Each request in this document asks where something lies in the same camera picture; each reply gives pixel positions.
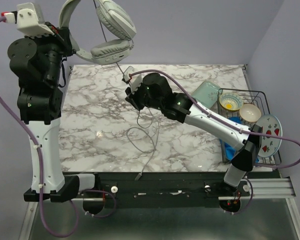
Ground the aluminium frame rail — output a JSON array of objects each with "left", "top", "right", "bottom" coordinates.
[{"left": 250, "top": 178, "right": 296, "bottom": 199}]

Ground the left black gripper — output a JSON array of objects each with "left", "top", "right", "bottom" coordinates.
[{"left": 23, "top": 21, "right": 76, "bottom": 86}]

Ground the strawberry pattern plate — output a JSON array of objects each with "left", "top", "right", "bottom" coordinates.
[{"left": 256, "top": 114, "right": 283, "bottom": 158}]

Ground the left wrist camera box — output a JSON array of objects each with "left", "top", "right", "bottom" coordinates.
[{"left": 16, "top": 2, "right": 54, "bottom": 38}]

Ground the teal divided tray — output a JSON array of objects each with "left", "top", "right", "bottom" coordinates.
[{"left": 191, "top": 80, "right": 221, "bottom": 109}]

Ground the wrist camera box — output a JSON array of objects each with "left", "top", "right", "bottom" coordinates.
[
  {"left": 122, "top": 66, "right": 143, "bottom": 94},
  {"left": 16, "top": 2, "right": 54, "bottom": 38}
]

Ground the grey over-ear headphones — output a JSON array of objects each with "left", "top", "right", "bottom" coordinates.
[{"left": 69, "top": 0, "right": 137, "bottom": 66}]

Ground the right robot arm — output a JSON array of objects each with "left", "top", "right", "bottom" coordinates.
[{"left": 125, "top": 72, "right": 262, "bottom": 196}]

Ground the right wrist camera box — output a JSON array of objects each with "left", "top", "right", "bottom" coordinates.
[{"left": 122, "top": 66, "right": 143, "bottom": 94}]

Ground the yellow blue patterned bowl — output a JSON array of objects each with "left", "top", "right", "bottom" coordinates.
[{"left": 219, "top": 92, "right": 244, "bottom": 112}]

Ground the black wire dish rack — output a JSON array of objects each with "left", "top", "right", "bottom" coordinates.
[{"left": 217, "top": 88, "right": 282, "bottom": 165}]

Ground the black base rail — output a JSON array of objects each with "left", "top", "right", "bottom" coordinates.
[{"left": 64, "top": 171, "right": 251, "bottom": 210}]

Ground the cream bowl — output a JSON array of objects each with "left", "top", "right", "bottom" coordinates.
[{"left": 239, "top": 103, "right": 262, "bottom": 123}]

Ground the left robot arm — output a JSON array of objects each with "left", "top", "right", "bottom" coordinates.
[{"left": 7, "top": 22, "right": 101, "bottom": 203}]

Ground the blue cloth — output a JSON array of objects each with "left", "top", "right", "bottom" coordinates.
[{"left": 219, "top": 116, "right": 261, "bottom": 165}]

